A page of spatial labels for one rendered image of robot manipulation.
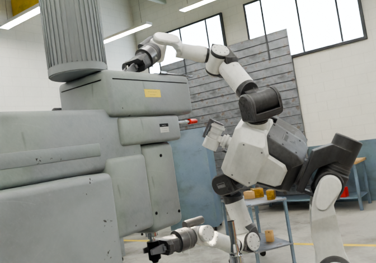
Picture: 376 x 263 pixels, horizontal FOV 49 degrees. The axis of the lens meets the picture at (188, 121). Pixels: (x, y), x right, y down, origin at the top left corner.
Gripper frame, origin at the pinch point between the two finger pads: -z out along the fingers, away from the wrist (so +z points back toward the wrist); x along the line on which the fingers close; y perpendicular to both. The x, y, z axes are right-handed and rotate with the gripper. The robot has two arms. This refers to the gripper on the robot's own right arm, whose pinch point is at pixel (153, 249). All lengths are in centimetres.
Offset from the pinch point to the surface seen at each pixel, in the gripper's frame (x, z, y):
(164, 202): 10.2, 1.0, -17.8
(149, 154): 11.3, -3.2, -36.2
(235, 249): 35.0, 9.3, -0.8
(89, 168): 20, -31, -35
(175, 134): 9.5, 11.4, -42.2
